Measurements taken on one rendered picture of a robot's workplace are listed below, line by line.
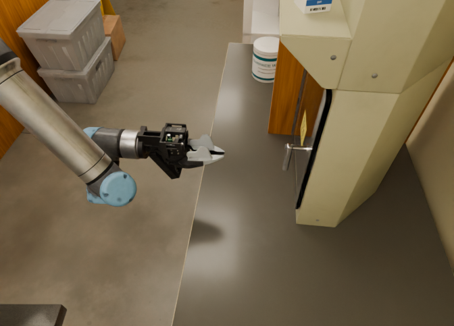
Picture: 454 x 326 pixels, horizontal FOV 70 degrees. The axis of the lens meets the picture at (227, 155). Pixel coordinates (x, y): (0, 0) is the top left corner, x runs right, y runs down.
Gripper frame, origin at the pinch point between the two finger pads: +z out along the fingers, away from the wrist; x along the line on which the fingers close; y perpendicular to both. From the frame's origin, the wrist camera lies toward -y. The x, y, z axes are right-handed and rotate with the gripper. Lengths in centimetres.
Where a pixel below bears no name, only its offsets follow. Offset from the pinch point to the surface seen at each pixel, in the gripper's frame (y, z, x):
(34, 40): -56, -153, 149
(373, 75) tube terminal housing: 30.1, 28.0, -5.9
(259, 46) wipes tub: -6, 9, 66
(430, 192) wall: -22, 66, 11
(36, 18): -49, -159, 168
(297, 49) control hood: 34.2, 14.4, -5.6
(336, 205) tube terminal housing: -9.5, 31.3, -5.8
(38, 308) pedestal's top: -20, -40, -35
